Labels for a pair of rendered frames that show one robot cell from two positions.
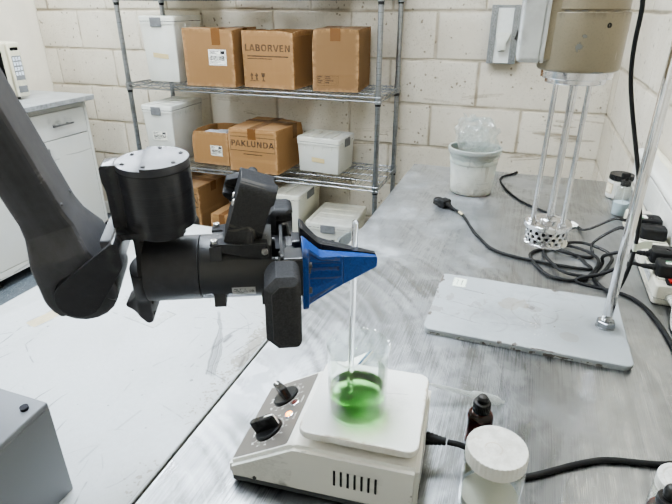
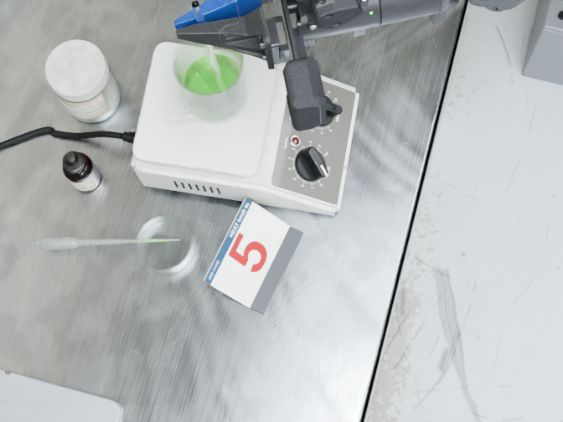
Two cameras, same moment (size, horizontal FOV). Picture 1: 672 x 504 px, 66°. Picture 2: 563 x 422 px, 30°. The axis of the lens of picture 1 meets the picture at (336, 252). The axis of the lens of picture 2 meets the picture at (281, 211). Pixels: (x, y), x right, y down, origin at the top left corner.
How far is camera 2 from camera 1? 0.95 m
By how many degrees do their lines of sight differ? 80
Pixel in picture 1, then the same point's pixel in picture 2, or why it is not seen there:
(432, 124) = not seen: outside the picture
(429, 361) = (122, 326)
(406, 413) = (162, 91)
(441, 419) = (121, 209)
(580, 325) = not seen: outside the picture
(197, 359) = (472, 301)
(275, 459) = not seen: hidden behind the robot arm
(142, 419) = (496, 176)
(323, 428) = (251, 62)
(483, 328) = (23, 408)
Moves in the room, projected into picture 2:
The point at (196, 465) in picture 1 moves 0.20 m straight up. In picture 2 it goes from (402, 115) to (418, 33)
